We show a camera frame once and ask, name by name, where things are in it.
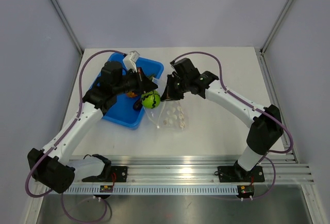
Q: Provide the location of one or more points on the toy pineapple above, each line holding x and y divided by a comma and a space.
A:
133, 94

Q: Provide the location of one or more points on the left small circuit board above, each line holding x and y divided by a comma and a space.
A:
106, 189

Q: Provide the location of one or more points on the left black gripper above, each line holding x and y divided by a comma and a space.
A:
144, 83

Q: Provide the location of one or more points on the dark purple toy eggplant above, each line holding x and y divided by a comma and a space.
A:
137, 106

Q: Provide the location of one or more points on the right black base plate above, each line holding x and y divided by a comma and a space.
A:
233, 174

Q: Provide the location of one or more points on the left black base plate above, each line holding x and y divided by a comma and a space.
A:
121, 173

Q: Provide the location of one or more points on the green toy ball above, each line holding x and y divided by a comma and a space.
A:
151, 99

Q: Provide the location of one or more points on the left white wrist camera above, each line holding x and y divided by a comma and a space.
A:
130, 60

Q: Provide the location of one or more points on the aluminium rail frame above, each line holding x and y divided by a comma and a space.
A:
176, 170

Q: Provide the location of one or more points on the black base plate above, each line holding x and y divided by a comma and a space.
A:
233, 174
121, 173

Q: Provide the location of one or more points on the clear zip top bag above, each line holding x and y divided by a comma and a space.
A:
169, 114

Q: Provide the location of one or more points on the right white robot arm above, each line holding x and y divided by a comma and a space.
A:
264, 123

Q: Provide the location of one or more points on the white slotted cable duct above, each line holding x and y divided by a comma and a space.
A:
199, 190

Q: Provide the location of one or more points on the right small circuit board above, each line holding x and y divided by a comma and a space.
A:
246, 192

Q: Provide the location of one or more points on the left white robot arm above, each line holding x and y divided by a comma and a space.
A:
50, 165

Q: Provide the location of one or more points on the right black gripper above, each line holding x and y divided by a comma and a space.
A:
169, 94

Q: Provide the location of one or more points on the small circuit board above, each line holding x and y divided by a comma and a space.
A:
106, 189
246, 192

